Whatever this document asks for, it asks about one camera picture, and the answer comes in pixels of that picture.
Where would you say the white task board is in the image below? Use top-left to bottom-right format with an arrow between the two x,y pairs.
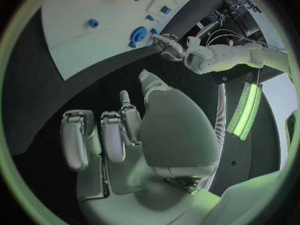
40,0 -> 224,82

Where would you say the white cable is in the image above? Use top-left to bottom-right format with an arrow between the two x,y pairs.
205,29 -> 236,47
210,31 -> 269,46

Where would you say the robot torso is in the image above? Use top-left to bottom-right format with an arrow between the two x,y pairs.
205,67 -> 291,197

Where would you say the glowing light bar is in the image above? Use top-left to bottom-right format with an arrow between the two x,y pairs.
225,81 -> 263,141

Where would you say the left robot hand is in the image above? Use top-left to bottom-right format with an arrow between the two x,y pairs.
151,33 -> 189,62

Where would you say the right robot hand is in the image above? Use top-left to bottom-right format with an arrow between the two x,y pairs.
59,69 -> 223,225

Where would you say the blue gear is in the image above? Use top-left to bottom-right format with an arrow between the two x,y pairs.
127,26 -> 149,48

